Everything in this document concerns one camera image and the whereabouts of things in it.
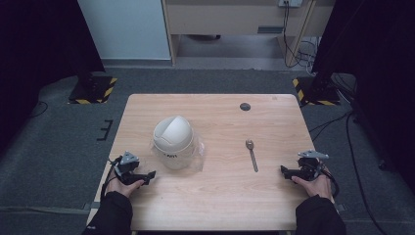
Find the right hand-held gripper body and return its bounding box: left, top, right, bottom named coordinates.
left=296, top=149, right=330, bottom=182

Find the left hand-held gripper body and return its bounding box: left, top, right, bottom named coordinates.
left=114, top=151, right=142, bottom=184

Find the person's left hand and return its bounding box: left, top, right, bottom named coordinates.
left=105, top=172, right=145, bottom=199

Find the person's right hand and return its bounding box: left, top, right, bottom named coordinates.
left=291, top=173, right=336, bottom=205

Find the metal spoon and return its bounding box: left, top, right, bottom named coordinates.
left=245, top=139, right=259, bottom=173

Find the white swing-lid trash bin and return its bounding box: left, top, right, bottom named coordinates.
left=152, top=115, right=196, bottom=170

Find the clear plastic bin liner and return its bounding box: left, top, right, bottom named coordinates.
left=149, top=131, right=207, bottom=173

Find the black stand base striped edge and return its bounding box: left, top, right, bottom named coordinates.
left=68, top=71, right=118, bottom=106
left=292, top=72, right=342, bottom=107

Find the black curtain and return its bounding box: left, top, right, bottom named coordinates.
left=311, top=0, right=415, bottom=194
left=0, top=0, right=106, bottom=155

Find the white panel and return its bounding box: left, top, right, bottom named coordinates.
left=76, top=0, right=172, bottom=61

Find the light wooden desk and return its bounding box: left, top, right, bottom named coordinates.
left=161, top=0, right=337, bottom=67

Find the grey power socket box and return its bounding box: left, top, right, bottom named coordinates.
left=277, top=0, right=303, bottom=9

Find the left hand-held gripper black cable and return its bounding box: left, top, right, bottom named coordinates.
left=100, top=157, right=123, bottom=201

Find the hand-held gripper black cable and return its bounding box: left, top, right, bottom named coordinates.
left=100, top=157, right=123, bottom=201
left=318, top=164, right=341, bottom=199

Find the right hand-held gripper black cable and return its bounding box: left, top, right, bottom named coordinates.
left=318, top=164, right=341, bottom=199

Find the long black floor cable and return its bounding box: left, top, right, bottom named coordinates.
left=345, top=111, right=390, bottom=235

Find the thin black floor cable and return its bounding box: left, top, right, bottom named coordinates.
left=28, top=100, right=50, bottom=119

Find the bundle of black cables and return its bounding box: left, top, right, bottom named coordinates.
left=282, top=1, right=322, bottom=76

